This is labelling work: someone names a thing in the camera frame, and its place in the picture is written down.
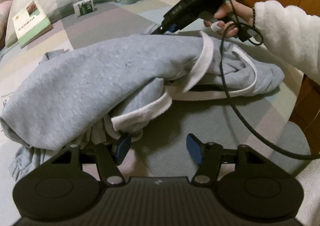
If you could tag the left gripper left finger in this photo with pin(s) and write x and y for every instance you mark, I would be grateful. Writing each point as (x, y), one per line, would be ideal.
(109, 157)

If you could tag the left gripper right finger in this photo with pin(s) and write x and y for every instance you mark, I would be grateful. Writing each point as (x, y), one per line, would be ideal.
(207, 156)

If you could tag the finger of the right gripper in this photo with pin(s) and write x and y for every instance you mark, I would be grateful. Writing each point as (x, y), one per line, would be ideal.
(161, 30)

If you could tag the grey blue sweatpants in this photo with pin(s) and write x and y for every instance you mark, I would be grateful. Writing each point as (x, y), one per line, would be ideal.
(95, 93)

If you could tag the white fleece sleeve forearm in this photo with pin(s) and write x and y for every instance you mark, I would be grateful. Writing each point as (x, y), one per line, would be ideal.
(291, 34)

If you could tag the person's right hand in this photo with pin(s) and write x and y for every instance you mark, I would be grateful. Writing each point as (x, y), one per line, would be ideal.
(225, 17)

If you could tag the patchwork bed sheet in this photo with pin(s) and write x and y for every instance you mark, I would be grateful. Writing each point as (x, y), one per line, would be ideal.
(161, 151)

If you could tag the small green white box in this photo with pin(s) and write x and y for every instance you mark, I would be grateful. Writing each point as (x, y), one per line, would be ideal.
(83, 7)

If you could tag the green white book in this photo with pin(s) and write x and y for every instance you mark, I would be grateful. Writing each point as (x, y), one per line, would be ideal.
(30, 23)

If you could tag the pink folded quilt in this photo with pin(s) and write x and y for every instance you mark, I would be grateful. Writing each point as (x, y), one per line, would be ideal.
(4, 15)

